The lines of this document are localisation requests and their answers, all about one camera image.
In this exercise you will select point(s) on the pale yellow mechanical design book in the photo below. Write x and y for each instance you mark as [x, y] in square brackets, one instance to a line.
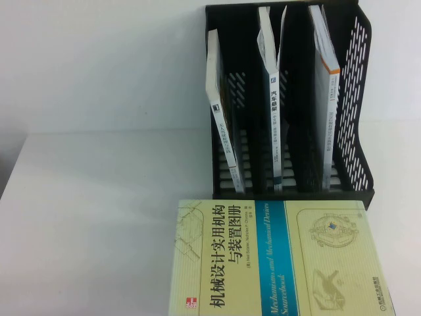
[263, 263]

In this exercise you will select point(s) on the white-spined thin book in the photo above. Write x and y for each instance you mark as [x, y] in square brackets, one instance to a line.
[223, 138]

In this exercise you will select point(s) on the blue and white spined book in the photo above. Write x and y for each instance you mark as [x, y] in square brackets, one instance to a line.
[273, 131]

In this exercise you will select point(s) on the black plastic book stand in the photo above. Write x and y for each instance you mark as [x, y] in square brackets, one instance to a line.
[296, 82]

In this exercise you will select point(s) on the white book with orange stripe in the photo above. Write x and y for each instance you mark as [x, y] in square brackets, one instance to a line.
[329, 131]

